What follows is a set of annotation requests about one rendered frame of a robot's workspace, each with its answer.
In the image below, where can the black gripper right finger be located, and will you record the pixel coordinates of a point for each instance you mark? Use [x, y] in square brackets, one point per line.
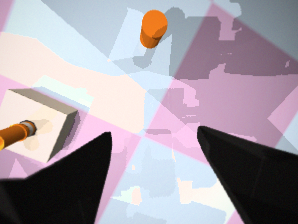
[260, 181]

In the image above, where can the brown cylinder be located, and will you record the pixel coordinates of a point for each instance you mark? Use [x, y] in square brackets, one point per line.
[154, 25]

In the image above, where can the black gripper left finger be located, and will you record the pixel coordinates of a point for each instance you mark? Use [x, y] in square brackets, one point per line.
[67, 191]

